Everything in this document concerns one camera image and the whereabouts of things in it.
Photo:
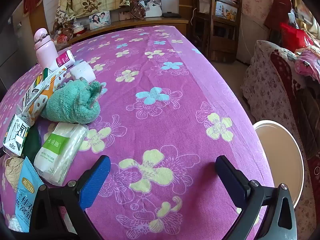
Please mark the orange polka dot carton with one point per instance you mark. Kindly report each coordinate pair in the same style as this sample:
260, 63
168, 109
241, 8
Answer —
42, 103

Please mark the dark red garment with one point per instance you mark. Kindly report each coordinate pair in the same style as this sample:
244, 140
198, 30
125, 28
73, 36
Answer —
278, 7

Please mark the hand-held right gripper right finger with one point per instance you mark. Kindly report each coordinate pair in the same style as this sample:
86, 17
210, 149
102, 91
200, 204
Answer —
228, 180

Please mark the white foam block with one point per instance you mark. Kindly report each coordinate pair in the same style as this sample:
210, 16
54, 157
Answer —
82, 72

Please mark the tissue pack green label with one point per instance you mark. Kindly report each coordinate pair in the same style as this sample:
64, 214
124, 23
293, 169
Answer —
60, 152

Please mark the plastic bag of red items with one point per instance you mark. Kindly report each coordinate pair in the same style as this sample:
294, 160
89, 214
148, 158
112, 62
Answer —
67, 32

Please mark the blue snack packet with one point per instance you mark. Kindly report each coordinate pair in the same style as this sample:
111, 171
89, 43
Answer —
27, 195

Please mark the purple floral tablecloth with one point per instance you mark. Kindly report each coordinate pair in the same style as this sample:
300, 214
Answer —
175, 80

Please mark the framed couple photo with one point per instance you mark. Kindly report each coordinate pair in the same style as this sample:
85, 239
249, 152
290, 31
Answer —
100, 20

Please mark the dark wooden chair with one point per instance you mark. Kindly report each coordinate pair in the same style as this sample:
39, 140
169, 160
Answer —
220, 37

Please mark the floral covered sofa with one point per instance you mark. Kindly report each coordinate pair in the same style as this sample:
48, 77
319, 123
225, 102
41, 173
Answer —
260, 85

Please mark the clear plastic wrapper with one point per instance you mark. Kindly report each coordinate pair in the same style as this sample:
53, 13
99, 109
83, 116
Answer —
15, 223

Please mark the white pill bottle magenta label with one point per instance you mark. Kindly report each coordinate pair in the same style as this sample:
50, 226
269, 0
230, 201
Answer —
65, 58

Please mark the white round bin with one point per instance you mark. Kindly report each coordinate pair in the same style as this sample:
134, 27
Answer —
275, 155

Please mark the rainbow print medicine box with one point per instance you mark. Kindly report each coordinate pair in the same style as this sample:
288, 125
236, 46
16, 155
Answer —
37, 88

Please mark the black set-top box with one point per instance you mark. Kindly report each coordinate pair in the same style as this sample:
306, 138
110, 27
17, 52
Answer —
171, 15

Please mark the small pink box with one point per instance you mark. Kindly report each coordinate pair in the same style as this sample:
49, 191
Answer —
126, 15

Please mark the dark green packet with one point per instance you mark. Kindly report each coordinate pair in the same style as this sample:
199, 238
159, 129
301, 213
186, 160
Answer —
32, 142

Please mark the floral covered standing appliance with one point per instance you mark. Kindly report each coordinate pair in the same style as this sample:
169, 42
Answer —
252, 5

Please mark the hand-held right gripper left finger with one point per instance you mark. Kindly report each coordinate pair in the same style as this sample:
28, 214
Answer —
96, 180

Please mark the white carton black print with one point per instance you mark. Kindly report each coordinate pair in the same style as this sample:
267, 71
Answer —
15, 135

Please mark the pink bottle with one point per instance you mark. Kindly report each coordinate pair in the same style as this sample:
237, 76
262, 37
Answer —
43, 50

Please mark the fruit print box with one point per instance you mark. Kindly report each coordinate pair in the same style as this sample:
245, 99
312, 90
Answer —
226, 11

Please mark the brown paper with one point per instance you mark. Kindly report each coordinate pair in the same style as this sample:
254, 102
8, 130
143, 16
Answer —
12, 172

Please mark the pink cartoon blanket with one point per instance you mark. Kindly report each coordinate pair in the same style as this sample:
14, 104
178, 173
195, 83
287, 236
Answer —
308, 62

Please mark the wedding photo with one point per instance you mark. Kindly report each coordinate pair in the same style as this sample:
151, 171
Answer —
153, 7

